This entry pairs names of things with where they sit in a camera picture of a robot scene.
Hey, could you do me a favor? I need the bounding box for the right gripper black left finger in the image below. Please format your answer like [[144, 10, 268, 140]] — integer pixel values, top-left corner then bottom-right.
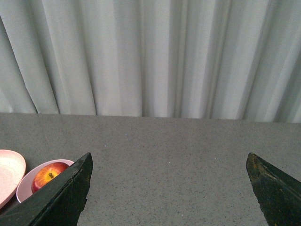
[[0, 153, 93, 226]]

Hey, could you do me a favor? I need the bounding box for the red yellow apple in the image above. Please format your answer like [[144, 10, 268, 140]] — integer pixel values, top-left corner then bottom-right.
[[31, 162, 69, 194]]

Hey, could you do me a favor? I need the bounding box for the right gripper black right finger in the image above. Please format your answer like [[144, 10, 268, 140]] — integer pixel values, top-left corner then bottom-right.
[[246, 153, 301, 226]]

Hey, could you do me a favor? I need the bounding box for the pink plate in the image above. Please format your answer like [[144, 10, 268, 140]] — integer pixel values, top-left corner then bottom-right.
[[0, 149, 26, 208]]

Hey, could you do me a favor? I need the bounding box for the pink bowl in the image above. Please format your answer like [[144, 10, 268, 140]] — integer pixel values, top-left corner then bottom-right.
[[16, 159, 74, 203]]

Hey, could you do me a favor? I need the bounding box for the white curtain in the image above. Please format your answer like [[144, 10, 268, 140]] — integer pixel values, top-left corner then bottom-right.
[[0, 0, 301, 123]]

